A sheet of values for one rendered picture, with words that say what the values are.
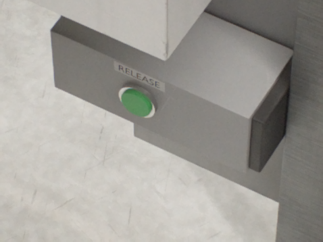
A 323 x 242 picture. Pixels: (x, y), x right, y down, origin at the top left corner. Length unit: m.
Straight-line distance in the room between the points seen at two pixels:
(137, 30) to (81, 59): 0.23
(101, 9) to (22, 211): 1.56
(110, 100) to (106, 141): 1.38
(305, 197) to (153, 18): 0.36
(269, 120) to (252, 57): 0.06
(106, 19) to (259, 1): 0.22
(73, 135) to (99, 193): 0.13
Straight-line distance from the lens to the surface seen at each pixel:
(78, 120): 2.94
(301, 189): 1.57
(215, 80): 1.47
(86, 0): 1.29
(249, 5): 1.48
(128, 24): 1.28
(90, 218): 2.82
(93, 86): 1.53
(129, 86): 1.49
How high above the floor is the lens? 2.33
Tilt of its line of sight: 52 degrees down
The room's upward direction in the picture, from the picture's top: straight up
